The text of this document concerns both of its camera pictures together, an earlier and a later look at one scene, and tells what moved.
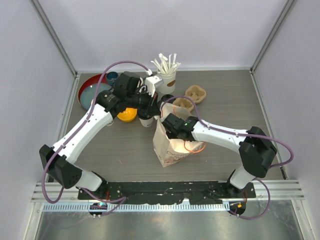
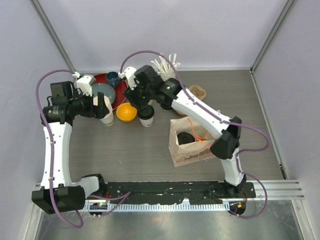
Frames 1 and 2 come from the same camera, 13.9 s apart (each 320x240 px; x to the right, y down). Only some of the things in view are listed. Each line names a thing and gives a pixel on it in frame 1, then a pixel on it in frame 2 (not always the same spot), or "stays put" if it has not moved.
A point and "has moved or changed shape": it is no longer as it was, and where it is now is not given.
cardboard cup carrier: (183, 102) has moved or changed shape
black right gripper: (170, 134) -> (132, 95)
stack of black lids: (166, 96) has moved or changed shape
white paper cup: (146, 123) stays put
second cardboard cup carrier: (196, 93) stays put
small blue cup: (111, 77) stays put
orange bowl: (128, 115) stays put
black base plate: (167, 193) stays put
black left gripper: (152, 108) -> (99, 111)
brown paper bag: (170, 150) has moved or changed shape
